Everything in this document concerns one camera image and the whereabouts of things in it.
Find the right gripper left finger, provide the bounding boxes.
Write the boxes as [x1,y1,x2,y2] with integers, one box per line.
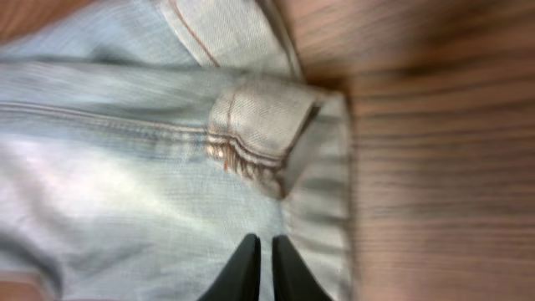
[199,233,261,301]

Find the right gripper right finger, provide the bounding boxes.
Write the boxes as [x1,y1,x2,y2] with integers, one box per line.
[272,235,332,301]

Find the light blue denim shorts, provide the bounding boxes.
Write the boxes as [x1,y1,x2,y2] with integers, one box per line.
[1,1,353,300]

